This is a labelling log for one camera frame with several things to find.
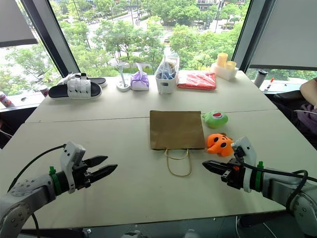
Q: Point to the red and white snack can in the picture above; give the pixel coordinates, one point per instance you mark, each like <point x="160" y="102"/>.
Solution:
<point x="5" y="100"/>

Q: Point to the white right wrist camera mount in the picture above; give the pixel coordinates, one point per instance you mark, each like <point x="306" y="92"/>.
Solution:
<point x="248" y="148"/>

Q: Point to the brown paper bag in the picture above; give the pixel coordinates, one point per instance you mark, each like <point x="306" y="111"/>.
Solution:
<point x="175" y="129"/>

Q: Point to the white stand with round base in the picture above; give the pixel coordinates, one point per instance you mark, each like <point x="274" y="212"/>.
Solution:
<point x="123" y="85"/>

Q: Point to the small red and white can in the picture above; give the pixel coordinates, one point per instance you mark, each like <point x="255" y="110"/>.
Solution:
<point x="44" y="91"/>

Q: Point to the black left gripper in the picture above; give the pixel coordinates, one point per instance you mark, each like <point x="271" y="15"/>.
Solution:
<point x="83" y="176"/>

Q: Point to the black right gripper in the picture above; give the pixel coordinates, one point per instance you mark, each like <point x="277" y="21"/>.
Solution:
<point x="235" y="177"/>

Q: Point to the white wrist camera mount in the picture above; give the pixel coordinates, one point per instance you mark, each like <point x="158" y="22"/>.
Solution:
<point x="71" y="151"/>
<point x="248" y="148"/>

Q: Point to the dark window frame post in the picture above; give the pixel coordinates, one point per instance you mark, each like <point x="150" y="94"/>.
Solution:
<point x="54" y="34"/>
<point x="250" y="27"/>

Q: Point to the short yellow plastic cup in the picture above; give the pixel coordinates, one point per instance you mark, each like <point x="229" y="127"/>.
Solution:
<point x="230" y="66"/>

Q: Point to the tall yellow plastic cup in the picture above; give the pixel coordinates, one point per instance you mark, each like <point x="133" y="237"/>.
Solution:
<point x="222" y="59"/>

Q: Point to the green right wrist zip tie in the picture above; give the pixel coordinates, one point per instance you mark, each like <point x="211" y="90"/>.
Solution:
<point x="259" y="176"/>

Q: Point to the grey roller blind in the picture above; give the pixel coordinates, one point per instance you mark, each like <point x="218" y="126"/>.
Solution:
<point x="15" y="22"/>
<point x="284" y="32"/>

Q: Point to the green plush toy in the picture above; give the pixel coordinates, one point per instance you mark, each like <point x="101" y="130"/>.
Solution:
<point x="215" y="120"/>

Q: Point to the green left wrist zip tie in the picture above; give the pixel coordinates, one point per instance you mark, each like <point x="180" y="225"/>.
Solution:
<point x="55" y="181"/>

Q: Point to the orange plush toy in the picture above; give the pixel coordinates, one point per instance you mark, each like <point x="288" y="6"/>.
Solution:
<point x="219" y="145"/>

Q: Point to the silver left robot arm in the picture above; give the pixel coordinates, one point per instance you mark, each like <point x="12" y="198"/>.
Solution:
<point x="24" y="193"/>

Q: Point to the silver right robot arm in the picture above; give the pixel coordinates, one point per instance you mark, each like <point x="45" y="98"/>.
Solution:
<point x="280" y="184"/>

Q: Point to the seated person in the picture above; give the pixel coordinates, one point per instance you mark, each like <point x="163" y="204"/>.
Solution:
<point x="309" y="99"/>

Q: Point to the red plastic wrapped package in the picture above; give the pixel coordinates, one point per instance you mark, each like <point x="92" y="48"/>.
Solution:
<point x="196" y="80"/>

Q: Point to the grey tumbler with black lid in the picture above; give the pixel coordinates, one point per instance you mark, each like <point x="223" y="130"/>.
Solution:
<point x="260" y="79"/>

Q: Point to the green wrist zip tie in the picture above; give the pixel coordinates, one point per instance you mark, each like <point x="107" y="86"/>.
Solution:
<point x="259" y="176"/>
<point x="55" y="181"/>

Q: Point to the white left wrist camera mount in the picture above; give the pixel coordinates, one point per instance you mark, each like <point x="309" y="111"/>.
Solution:
<point x="71" y="151"/>

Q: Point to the white tray with yellow cups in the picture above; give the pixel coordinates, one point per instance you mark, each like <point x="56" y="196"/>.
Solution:
<point x="223" y="72"/>

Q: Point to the white basket with packets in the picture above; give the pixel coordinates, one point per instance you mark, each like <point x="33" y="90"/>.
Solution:
<point x="166" y="83"/>

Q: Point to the black and white slide sandal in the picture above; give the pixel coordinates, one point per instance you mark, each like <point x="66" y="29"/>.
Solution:
<point x="74" y="90"/>
<point x="96" y="80"/>

